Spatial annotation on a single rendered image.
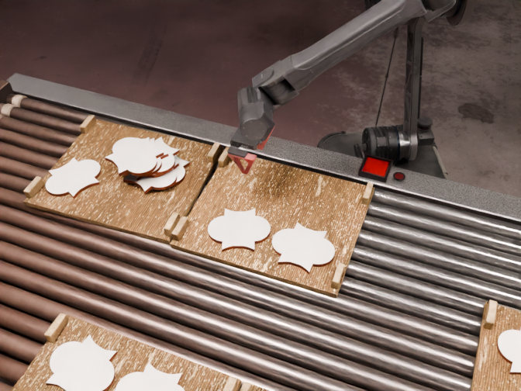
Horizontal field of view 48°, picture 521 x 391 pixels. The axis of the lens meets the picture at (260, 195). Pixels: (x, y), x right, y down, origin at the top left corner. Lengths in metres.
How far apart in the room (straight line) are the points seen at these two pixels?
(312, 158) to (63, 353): 0.81
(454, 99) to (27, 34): 2.71
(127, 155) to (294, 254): 0.51
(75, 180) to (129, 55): 2.29
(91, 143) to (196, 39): 2.27
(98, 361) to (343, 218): 0.65
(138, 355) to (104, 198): 0.47
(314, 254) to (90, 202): 0.58
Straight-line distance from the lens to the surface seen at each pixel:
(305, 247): 1.37
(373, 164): 1.60
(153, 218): 1.47
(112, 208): 1.52
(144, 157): 1.53
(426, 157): 2.70
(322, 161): 1.61
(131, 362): 1.25
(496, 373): 1.28
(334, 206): 1.47
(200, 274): 1.36
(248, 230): 1.40
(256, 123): 1.26
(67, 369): 1.27
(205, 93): 3.41
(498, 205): 1.60
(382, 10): 1.25
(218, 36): 3.91
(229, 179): 1.53
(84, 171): 1.62
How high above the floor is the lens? 2.01
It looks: 46 degrees down
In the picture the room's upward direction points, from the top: 1 degrees counter-clockwise
